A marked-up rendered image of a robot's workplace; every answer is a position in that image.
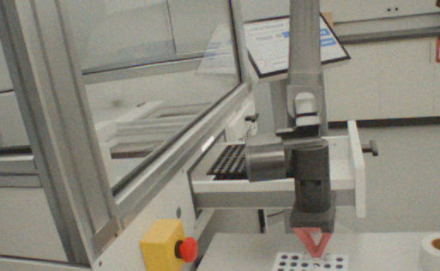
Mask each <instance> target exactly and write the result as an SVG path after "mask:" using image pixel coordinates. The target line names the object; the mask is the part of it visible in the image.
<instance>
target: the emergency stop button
mask: <svg viewBox="0 0 440 271"><path fill-rule="evenodd" d="M179 253H180V255H181V256H182V258H183V261H184V262H189V263H192V262H193V261H194V260H195V259H196V257H197V253H198V244H197V241H195V239H194V238H193V237H187V238H185V239H184V241H183V242H182V243H181V244H180V245H179Z"/></svg>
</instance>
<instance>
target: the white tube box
mask: <svg viewBox="0 0 440 271"><path fill-rule="evenodd" d="M324 257H325V254H324V255H322V256H321V260H320V261H314V258H312V257H311V255H310V259H309V260H306V261H303V253H286V252H277V255H276V258H275V260H274V265H273V268H272V270H271V271H310V267H311V266H312V265H317V266H318V267H319V271H349V269H348V262H349V255H333V254H332V261H328V262H325V260H324Z"/></svg>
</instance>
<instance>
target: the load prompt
mask: <svg viewBox="0 0 440 271"><path fill-rule="evenodd" d="M289 23H290V20H287V21H277V22H274V21H272V22H267V23H262V24H257V25H252V26H247V27H246V28H247V29H248V31H249V33H250V34H256V33H264V32H274V31H280V30H283V29H288V28H289Z"/></svg>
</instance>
